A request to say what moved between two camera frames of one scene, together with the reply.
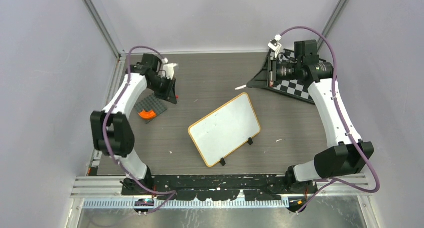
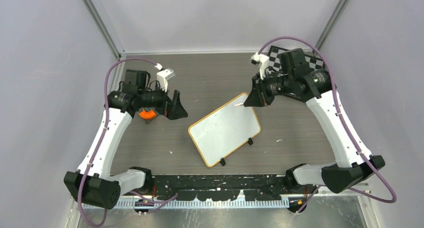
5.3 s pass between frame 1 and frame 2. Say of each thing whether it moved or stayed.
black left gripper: moved
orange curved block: stayed
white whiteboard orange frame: stayed
